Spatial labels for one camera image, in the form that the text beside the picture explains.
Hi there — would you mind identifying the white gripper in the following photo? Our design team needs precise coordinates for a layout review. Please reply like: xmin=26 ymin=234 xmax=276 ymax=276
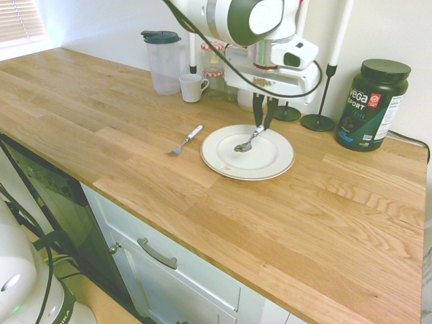
xmin=224 ymin=47 xmax=322 ymax=131

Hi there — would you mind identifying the white handled metal spoon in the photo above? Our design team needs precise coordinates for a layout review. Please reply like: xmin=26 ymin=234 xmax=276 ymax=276
xmin=234 ymin=124 xmax=266 ymax=153

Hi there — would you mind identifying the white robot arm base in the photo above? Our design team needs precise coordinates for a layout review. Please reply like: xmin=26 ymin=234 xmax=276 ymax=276
xmin=0 ymin=194 xmax=98 ymax=324

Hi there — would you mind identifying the white gold rimmed plate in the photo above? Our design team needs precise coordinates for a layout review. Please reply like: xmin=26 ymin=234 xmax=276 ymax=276
xmin=200 ymin=124 xmax=296 ymax=182

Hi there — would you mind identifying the white round bottle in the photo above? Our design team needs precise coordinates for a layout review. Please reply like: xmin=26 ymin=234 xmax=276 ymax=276
xmin=236 ymin=88 xmax=257 ymax=113

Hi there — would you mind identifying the short black candle holder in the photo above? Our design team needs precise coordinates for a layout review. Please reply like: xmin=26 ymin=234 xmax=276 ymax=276
xmin=272 ymin=100 xmax=302 ymax=123

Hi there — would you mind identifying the small clear glass jar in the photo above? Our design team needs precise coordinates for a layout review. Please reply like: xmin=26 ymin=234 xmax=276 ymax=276
xmin=222 ymin=82 xmax=239 ymax=103

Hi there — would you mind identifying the tall black candle holder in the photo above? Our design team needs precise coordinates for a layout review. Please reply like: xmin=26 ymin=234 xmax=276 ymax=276
xmin=300 ymin=63 xmax=337 ymax=132

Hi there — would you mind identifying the glass jar red checkered lid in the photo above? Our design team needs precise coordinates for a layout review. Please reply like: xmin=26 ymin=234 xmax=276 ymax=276
xmin=202 ymin=67 xmax=225 ymax=97
xmin=200 ymin=40 xmax=226 ymax=73

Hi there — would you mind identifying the white ceramic mug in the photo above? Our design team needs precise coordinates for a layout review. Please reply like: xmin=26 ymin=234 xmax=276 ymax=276
xmin=178 ymin=73 xmax=211 ymax=103

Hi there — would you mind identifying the thin white candle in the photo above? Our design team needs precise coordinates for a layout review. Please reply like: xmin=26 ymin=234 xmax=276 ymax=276
xmin=188 ymin=32 xmax=198 ymax=67

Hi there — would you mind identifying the tall white candle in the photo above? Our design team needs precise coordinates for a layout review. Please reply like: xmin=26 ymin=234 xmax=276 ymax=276
xmin=296 ymin=0 xmax=311 ymax=38
xmin=328 ymin=0 xmax=356 ymax=66

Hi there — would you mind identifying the black Vega protein tub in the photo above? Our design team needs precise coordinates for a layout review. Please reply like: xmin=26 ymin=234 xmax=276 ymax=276
xmin=334 ymin=58 xmax=412 ymax=153

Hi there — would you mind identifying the clear pitcher dark lid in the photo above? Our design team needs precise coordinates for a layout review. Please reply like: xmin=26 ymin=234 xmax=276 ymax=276
xmin=140 ymin=30 xmax=184 ymax=96

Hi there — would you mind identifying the white drawer front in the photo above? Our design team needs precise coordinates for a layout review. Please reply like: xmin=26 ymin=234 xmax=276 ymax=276
xmin=93 ymin=193 xmax=242 ymax=313

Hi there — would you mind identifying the white cabinet door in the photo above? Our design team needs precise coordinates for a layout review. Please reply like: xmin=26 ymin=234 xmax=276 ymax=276
xmin=108 ymin=232 xmax=238 ymax=324

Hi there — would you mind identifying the black dishwasher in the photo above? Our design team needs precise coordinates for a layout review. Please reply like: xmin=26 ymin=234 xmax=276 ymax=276
xmin=0 ymin=132 xmax=136 ymax=317

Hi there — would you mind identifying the white window blind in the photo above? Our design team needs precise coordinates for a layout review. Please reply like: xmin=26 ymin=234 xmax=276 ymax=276
xmin=0 ymin=0 xmax=47 ymax=45

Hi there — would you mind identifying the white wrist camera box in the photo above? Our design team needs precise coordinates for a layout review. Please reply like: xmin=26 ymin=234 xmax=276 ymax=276
xmin=269 ymin=34 xmax=320 ymax=71

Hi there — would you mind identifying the white handled metal fork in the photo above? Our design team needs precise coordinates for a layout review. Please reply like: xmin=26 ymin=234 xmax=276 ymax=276
xmin=165 ymin=124 xmax=205 ymax=157

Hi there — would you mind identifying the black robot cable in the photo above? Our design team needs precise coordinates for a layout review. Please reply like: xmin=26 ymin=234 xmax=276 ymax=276
xmin=161 ymin=0 xmax=323 ymax=99

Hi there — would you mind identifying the black power cable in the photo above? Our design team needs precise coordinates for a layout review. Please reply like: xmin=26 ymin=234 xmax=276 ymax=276
xmin=387 ymin=130 xmax=432 ymax=155

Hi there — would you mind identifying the silver drawer handle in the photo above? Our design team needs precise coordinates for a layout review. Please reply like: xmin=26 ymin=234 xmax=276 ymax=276
xmin=136 ymin=237 xmax=179 ymax=271

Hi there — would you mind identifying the black base cable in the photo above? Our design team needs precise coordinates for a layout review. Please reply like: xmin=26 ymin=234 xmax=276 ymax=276
xmin=32 ymin=230 xmax=82 ymax=324

